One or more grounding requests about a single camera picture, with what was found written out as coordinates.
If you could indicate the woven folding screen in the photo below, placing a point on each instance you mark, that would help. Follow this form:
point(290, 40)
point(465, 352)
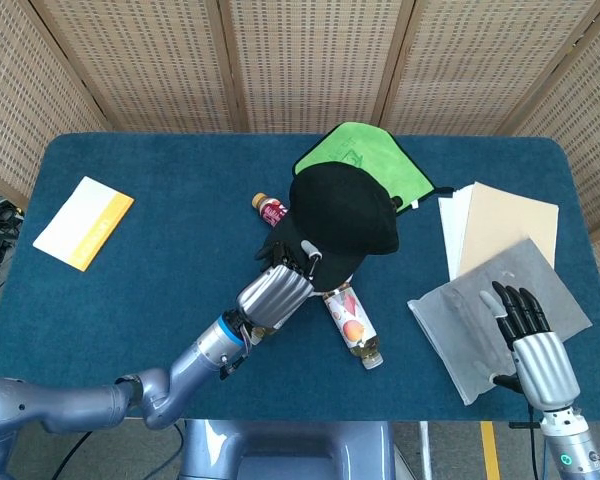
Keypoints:
point(305, 60)

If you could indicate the blue-grey robot torso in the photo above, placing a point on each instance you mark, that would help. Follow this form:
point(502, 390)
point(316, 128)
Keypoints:
point(280, 450)

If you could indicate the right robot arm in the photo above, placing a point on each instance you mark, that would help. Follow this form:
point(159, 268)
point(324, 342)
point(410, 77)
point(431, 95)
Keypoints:
point(572, 445)

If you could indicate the grey zip bag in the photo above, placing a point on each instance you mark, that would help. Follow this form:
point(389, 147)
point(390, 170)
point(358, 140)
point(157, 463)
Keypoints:
point(455, 320)

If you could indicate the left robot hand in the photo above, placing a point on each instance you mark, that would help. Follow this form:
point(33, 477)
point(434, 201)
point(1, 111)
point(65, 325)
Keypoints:
point(277, 297)

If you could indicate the white table leg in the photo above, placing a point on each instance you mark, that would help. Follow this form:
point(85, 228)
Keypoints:
point(424, 450)

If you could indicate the dark tea bottle white label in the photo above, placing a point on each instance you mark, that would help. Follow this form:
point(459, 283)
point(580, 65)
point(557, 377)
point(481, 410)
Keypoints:
point(397, 204)

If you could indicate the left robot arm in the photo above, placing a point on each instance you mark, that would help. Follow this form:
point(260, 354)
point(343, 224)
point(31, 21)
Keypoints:
point(80, 405)

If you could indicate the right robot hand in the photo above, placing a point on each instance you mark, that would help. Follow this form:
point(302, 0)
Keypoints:
point(545, 365)

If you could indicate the green microfibre cloth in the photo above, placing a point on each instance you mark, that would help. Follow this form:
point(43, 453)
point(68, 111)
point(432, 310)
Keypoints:
point(360, 150)

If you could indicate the white yellow envelope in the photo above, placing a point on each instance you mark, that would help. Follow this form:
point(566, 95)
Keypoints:
point(80, 225)

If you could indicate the white paper sheets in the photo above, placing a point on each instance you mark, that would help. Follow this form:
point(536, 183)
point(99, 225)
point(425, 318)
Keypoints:
point(450, 225)

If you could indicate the tea bottle green apple label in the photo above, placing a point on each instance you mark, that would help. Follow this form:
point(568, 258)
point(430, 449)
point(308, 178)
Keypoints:
point(267, 333)

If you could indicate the red label drink bottle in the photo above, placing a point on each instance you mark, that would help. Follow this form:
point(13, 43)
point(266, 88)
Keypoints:
point(270, 210)

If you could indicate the cream paper sheet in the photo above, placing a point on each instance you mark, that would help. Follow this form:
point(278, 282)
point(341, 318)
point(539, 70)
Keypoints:
point(510, 220)

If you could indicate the tea bottle peach label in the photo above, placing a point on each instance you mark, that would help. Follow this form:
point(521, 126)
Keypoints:
point(352, 325)

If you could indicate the black baseball cap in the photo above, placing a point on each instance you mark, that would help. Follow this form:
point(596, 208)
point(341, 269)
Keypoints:
point(340, 220)

